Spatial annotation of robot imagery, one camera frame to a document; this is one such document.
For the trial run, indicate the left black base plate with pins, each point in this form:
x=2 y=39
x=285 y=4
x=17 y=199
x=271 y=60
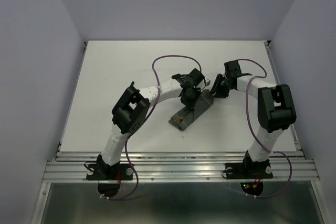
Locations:
x=118 y=172

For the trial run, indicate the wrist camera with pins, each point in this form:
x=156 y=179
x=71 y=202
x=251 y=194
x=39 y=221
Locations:
x=232 y=69
x=197 y=77

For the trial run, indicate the aluminium frame rail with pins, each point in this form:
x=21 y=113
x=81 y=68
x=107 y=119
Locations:
x=156 y=167

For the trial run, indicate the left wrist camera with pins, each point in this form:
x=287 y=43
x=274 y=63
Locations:
x=197 y=77

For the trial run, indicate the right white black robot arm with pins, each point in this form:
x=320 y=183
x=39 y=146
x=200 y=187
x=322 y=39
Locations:
x=275 y=112

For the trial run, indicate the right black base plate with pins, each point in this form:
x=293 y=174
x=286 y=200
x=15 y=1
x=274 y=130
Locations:
x=237 y=171

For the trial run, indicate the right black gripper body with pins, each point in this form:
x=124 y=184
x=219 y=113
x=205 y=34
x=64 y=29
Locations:
x=220 y=86

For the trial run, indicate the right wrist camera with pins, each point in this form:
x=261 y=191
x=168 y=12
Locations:
x=232 y=69

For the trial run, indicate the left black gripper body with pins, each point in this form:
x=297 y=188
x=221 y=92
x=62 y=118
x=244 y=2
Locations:
x=190 y=100

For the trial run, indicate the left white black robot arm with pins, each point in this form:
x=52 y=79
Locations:
x=135 y=105

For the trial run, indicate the grey cloth napkin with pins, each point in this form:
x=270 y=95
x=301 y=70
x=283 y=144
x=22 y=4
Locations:
x=203 y=103

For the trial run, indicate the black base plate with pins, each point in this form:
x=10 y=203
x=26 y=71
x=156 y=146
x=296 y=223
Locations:
x=237 y=171
x=118 y=172

